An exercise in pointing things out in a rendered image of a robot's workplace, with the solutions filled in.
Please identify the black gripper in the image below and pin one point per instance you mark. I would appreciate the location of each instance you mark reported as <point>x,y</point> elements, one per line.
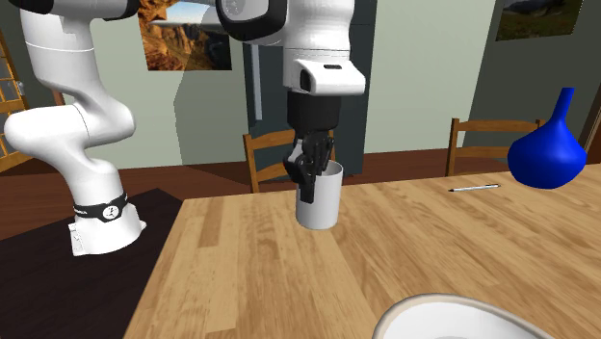
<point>313,112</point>

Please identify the white cup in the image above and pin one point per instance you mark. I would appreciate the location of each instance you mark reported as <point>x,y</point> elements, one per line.
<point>326,202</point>

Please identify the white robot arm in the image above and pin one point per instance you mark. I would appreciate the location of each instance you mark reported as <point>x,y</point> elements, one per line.
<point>89,122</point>

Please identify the wooden chair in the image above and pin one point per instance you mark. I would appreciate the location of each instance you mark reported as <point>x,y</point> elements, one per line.
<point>267,141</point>
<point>488,126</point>

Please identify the dark grey door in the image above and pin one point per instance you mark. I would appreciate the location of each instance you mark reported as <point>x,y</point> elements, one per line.
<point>361,47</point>

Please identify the wooden table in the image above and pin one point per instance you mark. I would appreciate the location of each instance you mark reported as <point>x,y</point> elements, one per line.
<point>291,281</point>

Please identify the silver pen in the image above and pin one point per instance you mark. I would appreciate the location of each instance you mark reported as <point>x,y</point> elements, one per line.
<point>474,187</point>

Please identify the white bowl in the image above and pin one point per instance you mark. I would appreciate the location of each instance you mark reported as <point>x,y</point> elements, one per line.
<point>450,321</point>

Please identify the blue vase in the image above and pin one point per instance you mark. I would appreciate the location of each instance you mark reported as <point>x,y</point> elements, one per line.
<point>547,157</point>

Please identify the dark robot stand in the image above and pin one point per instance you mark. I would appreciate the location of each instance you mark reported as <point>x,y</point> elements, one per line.
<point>56,291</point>

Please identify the wooden glass-pane door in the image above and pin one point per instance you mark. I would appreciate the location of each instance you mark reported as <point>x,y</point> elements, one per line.
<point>9,105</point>

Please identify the canyon wall picture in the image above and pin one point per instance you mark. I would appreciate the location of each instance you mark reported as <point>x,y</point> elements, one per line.
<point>173,47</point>

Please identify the green landscape wall picture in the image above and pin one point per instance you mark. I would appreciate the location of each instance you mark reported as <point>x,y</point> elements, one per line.
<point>540,21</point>

